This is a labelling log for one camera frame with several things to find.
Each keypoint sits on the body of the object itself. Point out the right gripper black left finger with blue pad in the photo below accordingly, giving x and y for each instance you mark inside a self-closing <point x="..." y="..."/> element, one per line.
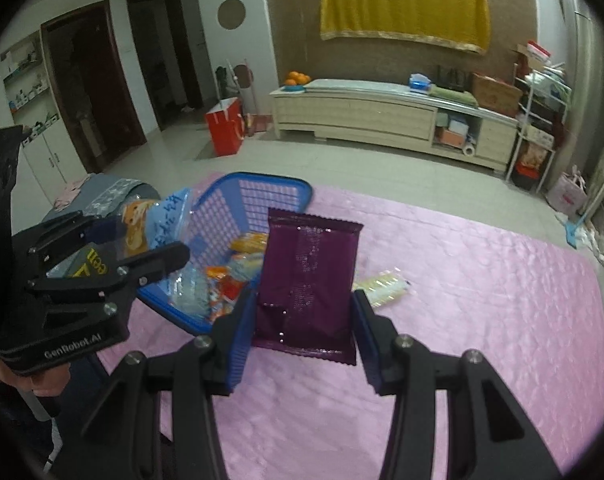
<point x="121" y="435"/>

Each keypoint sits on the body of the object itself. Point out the blue cookie packet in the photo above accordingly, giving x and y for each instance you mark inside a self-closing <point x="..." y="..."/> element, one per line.
<point x="150" y="224"/>

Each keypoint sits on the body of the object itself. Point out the blue tissue box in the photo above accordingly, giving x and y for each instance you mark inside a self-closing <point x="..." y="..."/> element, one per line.
<point x="419" y="83"/>

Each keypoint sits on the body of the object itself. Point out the light blue cake packet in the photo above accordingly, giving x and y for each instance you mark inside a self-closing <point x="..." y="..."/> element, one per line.
<point x="188" y="291"/>

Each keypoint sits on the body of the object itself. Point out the green onion cracker packet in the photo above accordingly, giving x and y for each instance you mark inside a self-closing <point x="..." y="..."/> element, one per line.
<point x="250" y="243"/>

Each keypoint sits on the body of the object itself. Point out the white wall cupboard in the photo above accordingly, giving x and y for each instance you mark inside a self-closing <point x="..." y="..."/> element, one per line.
<point x="49" y="149"/>

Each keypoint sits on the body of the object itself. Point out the pink quilted table cloth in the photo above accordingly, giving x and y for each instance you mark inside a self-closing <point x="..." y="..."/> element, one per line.
<point x="534" y="309"/>

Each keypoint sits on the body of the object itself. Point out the yellow cloth on wall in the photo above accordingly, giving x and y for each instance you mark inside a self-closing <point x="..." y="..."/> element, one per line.
<point x="462" y="25"/>

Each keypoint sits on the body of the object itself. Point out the grey blue folded blanket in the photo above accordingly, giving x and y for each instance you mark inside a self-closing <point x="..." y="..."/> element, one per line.
<point x="100" y="195"/>

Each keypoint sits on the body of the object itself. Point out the purple snack packet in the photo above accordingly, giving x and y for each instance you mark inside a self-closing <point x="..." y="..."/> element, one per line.
<point x="302" y="304"/>

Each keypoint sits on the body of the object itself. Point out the blue plastic basket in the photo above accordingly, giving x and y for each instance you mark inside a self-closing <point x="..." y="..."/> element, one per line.
<point x="234" y="204"/>

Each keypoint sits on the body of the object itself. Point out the orange snack bar packet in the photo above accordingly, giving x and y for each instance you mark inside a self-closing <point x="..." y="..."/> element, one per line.
<point x="223" y="291"/>

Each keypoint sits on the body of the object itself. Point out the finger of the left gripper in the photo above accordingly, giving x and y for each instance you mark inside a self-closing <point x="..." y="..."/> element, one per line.
<point x="41" y="247"/>
<point x="146" y="268"/>

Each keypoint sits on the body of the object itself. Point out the brown cardboard box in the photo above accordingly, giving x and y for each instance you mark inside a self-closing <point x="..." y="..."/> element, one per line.
<point x="495" y="95"/>

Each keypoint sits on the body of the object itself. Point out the broom and mop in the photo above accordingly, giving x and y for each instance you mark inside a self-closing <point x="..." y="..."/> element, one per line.
<point x="242" y="81"/>

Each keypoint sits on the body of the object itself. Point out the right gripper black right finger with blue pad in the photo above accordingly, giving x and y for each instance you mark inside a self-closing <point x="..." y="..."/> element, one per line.
<point x="489" y="434"/>

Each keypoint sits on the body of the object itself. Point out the pink gift bag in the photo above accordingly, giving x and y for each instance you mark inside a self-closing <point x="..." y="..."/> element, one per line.
<point x="569" y="193"/>

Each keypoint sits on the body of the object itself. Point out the clear packed soda crackers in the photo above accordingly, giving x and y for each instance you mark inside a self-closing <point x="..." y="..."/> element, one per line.
<point x="383" y="288"/>

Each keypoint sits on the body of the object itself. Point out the red paper bag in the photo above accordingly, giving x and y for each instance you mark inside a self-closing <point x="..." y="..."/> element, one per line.
<point x="226" y="125"/>

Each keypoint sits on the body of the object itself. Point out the cream TV cabinet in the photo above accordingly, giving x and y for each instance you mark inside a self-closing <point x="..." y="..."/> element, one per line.
<point x="393" y="116"/>

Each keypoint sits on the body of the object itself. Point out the white metal shelf rack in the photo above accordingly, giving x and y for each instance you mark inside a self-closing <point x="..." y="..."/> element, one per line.
<point x="540" y="123"/>

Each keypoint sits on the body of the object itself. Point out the plate of oranges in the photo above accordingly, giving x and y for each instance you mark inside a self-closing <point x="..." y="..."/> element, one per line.
<point x="296" y="81"/>

